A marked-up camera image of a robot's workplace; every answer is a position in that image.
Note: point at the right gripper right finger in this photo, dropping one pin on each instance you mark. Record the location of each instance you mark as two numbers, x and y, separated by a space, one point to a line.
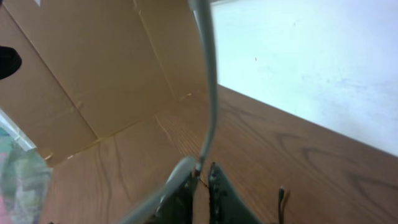
225 205

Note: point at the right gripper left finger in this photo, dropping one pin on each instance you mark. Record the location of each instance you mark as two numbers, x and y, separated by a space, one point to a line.
178 208

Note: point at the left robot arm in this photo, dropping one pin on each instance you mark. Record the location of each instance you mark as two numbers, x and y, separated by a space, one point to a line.
10 62

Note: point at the cardboard box wall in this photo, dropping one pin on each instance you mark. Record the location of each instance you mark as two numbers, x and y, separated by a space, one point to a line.
91 68

